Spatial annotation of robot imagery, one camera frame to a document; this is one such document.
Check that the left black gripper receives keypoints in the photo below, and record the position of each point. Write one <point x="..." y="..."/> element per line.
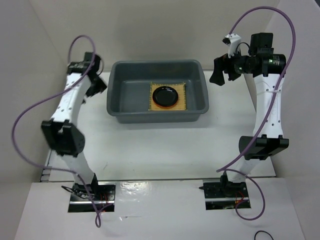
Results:
<point x="99" y="87"/>

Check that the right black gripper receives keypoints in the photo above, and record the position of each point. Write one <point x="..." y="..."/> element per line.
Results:
<point x="221" y="63"/>

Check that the square bamboo mat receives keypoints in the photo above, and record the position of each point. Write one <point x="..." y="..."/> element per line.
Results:
<point x="167" y="97"/>

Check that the black round plate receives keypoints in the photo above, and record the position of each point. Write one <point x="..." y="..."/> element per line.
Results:
<point x="165" y="96"/>

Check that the orange plastic plate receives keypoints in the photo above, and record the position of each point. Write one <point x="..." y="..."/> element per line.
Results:
<point x="165" y="106"/>

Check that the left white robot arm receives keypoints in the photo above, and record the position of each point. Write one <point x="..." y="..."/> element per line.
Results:
<point x="86" y="178"/>

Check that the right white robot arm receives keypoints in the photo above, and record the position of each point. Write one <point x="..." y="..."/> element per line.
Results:
<point x="267" y="139"/>

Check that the grey plastic bin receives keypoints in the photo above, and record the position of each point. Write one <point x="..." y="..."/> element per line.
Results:
<point x="129" y="93"/>

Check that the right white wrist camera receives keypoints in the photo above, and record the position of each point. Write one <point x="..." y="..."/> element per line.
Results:
<point x="232" y="41"/>

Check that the aluminium table edge rail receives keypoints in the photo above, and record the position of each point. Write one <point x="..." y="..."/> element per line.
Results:
<point x="46" y="170"/>

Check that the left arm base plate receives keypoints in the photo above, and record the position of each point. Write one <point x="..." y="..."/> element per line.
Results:
<point x="79" y="201"/>

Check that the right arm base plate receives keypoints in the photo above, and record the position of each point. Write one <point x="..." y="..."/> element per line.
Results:
<point x="224" y="196"/>

